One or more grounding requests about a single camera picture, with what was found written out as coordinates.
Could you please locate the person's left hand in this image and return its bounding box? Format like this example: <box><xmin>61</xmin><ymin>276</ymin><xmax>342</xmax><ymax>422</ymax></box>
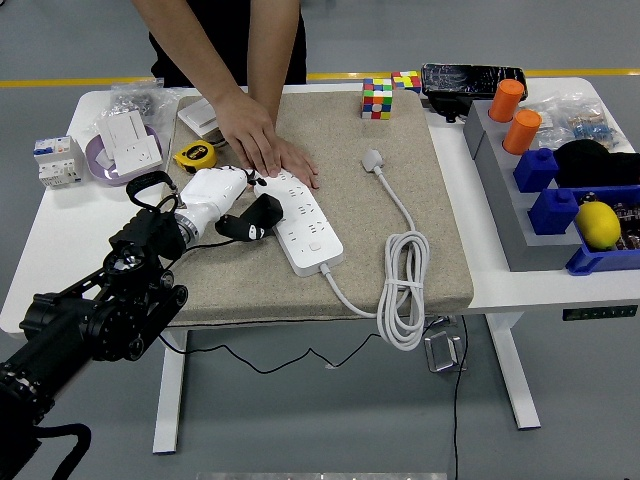
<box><xmin>273</xmin><ymin>134</ymin><xmax>321</xmax><ymax>190</ymax></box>

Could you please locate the person's right hand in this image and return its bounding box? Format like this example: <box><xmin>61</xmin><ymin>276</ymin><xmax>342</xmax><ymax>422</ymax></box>
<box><xmin>214</xmin><ymin>87</ymin><xmax>281</xmax><ymax>179</ymax></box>

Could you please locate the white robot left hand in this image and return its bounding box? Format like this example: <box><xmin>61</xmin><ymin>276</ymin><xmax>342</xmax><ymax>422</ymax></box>
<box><xmin>175</xmin><ymin>166</ymin><xmax>274</xmax><ymax>243</ymax></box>

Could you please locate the thin black adapter cord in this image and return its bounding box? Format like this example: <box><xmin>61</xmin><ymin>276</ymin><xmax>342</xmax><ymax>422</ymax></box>
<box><xmin>158</xmin><ymin>238</ymin><xmax>386</xmax><ymax>374</ymax></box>

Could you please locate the black power adapter plug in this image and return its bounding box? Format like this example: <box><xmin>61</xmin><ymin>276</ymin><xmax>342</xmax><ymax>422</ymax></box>
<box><xmin>238</xmin><ymin>193</ymin><xmax>285</xmax><ymax>237</ymax></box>

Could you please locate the white power strip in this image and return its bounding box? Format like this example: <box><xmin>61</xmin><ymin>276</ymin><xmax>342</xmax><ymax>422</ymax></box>
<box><xmin>252</xmin><ymin>169</ymin><xmax>345</xmax><ymax>277</ymax></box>

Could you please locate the yellow tape measure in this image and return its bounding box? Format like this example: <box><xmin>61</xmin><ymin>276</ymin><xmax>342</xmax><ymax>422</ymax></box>
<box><xmin>172</xmin><ymin>138</ymin><xmax>229</xmax><ymax>175</ymax></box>

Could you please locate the grey-brown mat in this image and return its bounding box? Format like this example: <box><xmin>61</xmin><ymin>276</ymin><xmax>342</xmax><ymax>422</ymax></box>
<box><xmin>158</xmin><ymin>91</ymin><xmax>475</xmax><ymax>327</ymax></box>

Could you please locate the white socket panel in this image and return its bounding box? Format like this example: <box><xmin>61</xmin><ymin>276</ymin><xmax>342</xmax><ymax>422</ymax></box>
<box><xmin>113</xmin><ymin>137</ymin><xmax>164</xmax><ymax>177</ymax></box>

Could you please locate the large colourful puzzle cube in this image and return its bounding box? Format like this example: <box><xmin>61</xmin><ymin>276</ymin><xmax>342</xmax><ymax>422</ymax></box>
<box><xmin>361</xmin><ymin>77</ymin><xmax>394</xmax><ymax>121</ymax></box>

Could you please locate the person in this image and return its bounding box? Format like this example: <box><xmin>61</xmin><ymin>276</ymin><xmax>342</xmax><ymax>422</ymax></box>
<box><xmin>148</xmin><ymin>0</ymin><xmax>307</xmax><ymax>89</ymax></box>

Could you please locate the purple bowl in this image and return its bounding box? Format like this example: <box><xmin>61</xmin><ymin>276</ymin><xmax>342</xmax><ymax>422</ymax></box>
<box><xmin>84</xmin><ymin>124</ymin><xmax>165</xmax><ymax>187</ymax></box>

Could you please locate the plastic bag of screws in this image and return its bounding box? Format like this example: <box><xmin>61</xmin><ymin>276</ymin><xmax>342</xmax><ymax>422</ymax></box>
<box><xmin>108</xmin><ymin>78</ymin><xmax>180</xmax><ymax>126</ymax></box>

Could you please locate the small colourful puzzle cube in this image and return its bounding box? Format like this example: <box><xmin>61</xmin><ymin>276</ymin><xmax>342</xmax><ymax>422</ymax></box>
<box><xmin>390</xmin><ymin>70</ymin><xmax>423</xmax><ymax>95</ymax></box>

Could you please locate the white circuit breaker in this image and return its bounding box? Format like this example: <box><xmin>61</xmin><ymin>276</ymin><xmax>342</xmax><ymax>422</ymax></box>
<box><xmin>33</xmin><ymin>135</ymin><xmax>85</xmax><ymax>190</ymax></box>

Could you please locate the black wrapped device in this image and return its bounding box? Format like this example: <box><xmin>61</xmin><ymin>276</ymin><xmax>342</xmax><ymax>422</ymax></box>
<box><xmin>420</xmin><ymin>62</ymin><xmax>529</xmax><ymax>125</ymax></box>

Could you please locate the grey block holder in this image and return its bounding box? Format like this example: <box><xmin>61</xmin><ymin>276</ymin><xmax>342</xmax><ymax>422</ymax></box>
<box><xmin>462</xmin><ymin>99</ymin><xmax>584</xmax><ymax>274</ymax></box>

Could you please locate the white table leg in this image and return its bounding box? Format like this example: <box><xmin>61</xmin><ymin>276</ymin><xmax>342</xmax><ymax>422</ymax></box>
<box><xmin>485</xmin><ymin>313</ymin><xmax>542</xmax><ymax>431</ymax></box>
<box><xmin>151</xmin><ymin>329</ymin><xmax>189</xmax><ymax>456</ymax></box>

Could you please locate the orange cylinder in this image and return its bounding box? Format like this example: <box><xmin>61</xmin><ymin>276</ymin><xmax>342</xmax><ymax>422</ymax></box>
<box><xmin>488</xmin><ymin>78</ymin><xmax>526</xmax><ymax>123</ymax></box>
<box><xmin>502</xmin><ymin>109</ymin><xmax>543</xmax><ymax>156</ymax></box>

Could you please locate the blue block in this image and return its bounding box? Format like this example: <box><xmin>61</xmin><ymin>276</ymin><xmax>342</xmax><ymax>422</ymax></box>
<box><xmin>528</xmin><ymin>187</ymin><xmax>580</xmax><ymax>237</ymax></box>
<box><xmin>513</xmin><ymin>147</ymin><xmax>560</xmax><ymax>194</ymax></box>

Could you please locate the clear acrylic stand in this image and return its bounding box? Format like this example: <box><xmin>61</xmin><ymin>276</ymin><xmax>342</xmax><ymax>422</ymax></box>
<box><xmin>423</xmin><ymin>314</ymin><xmax>469</xmax><ymax>374</ymax></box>

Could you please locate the black cloth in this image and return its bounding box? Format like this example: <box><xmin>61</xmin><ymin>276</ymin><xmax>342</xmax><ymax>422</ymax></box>
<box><xmin>552</xmin><ymin>139</ymin><xmax>640</xmax><ymax>190</ymax></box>

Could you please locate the plastic bag of parts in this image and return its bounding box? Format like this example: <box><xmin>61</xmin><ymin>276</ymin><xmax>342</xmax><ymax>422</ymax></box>
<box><xmin>524</xmin><ymin>93</ymin><xmax>624</xmax><ymax>152</ymax></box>

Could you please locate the yellow lemon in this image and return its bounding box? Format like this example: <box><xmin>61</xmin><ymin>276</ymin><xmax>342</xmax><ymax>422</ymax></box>
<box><xmin>574</xmin><ymin>200</ymin><xmax>623</xmax><ymax>251</ymax></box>

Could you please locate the blue plastic bin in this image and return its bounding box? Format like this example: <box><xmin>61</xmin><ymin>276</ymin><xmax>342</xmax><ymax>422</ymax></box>
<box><xmin>565</xmin><ymin>185</ymin><xmax>640</xmax><ymax>277</ymax></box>

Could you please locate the black table control panel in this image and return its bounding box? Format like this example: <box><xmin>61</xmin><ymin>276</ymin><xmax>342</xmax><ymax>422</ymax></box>
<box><xmin>561</xmin><ymin>304</ymin><xmax>639</xmax><ymax>322</ymax></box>

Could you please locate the white wall switch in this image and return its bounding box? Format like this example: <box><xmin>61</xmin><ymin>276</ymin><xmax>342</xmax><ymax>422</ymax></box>
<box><xmin>177</xmin><ymin>97</ymin><xmax>221</xmax><ymax>140</ymax></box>

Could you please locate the white power strip cable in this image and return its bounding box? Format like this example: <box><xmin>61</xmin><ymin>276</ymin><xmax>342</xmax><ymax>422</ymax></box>
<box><xmin>319</xmin><ymin>148</ymin><xmax>431</xmax><ymax>352</ymax></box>

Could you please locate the white switch panel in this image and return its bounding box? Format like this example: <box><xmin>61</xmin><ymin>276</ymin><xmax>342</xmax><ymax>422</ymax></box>
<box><xmin>96</xmin><ymin>109</ymin><xmax>150</xmax><ymax>161</ymax></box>

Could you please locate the black hanging cable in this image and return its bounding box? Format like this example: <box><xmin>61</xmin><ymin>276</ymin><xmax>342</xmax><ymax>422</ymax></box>
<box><xmin>451</xmin><ymin>314</ymin><xmax>470</xmax><ymax>480</ymax></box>

